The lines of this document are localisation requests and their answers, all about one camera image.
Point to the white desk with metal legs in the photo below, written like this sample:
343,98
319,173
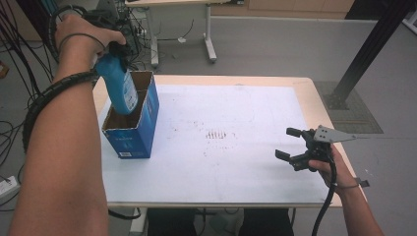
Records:
209,42

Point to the thin black wrist band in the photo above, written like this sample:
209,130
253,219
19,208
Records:
80,34
350,187

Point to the thin black right wrist band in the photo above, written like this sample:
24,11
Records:
350,187

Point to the person's right leg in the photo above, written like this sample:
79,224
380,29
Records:
267,224

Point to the blue bottle with white cap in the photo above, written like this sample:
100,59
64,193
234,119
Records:
114,82

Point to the person's right hand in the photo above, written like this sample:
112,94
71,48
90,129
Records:
341,173

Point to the person's leg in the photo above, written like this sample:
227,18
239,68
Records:
267,224
170,224

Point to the grey floor mat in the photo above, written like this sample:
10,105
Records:
357,114

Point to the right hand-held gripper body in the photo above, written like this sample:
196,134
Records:
316,149

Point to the white paper sheet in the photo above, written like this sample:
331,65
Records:
213,170

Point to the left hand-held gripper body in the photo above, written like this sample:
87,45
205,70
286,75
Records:
119,50

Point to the blue cardboard box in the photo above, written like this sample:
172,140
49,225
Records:
132,141

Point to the person's left leg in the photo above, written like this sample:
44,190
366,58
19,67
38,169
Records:
170,224

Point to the person's left hand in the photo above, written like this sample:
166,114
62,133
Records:
82,28

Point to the white power strip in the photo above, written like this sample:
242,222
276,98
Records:
7,188

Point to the black tape strip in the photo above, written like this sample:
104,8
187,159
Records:
363,182

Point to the thin black left wrist band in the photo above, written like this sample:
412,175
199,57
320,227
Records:
80,34

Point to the black metal frame post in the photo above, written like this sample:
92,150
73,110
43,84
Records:
370,49
36,13

